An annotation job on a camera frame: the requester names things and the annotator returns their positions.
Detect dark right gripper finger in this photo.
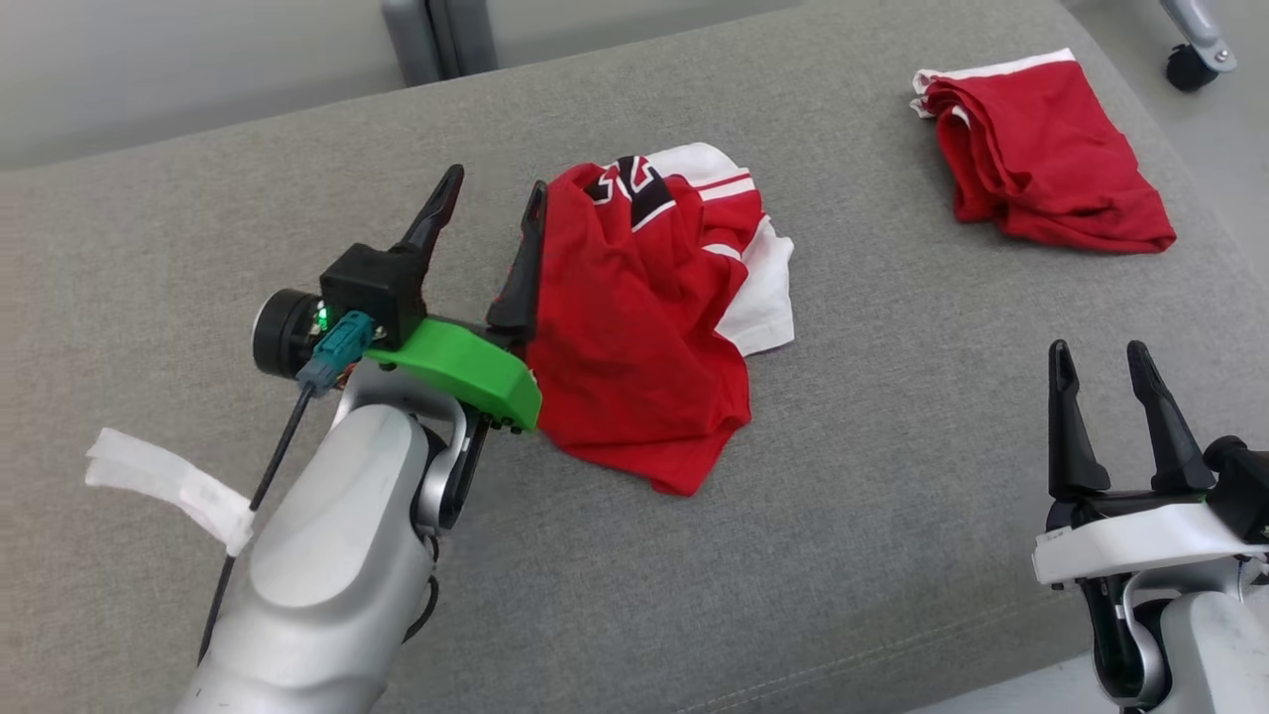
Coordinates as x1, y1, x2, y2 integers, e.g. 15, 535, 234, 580
1126, 340, 1215, 495
1048, 339, 1111, 502

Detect red shorts with white trim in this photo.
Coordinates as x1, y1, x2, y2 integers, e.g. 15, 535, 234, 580
910, 48, 1178, 255

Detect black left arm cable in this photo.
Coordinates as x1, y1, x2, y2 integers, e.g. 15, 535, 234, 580
198, 387, 318, 665

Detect teal left cable connector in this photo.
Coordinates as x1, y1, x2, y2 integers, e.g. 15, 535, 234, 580
295, 310, 376, 396

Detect grey partition post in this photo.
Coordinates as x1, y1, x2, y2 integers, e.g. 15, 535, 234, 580
382, 0, 499, 88

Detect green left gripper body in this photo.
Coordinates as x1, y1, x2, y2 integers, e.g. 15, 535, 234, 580
365, 317, 543, 434

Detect white tape strip on cable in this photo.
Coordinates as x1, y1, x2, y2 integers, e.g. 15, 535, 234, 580
84, 427, 257, 556

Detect red Bulls 23 jersey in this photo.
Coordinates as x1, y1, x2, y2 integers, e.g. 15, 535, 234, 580
525, 142, 796, 497

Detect black caster wheel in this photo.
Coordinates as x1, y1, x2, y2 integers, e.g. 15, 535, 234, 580
1158, 0, 1238, 93

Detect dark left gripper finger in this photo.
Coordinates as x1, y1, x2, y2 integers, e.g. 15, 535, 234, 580
392, 165, 465, 261
486, 180, 548, 333

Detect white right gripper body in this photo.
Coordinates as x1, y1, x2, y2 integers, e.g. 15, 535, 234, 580
1031, 491, 1269, 586

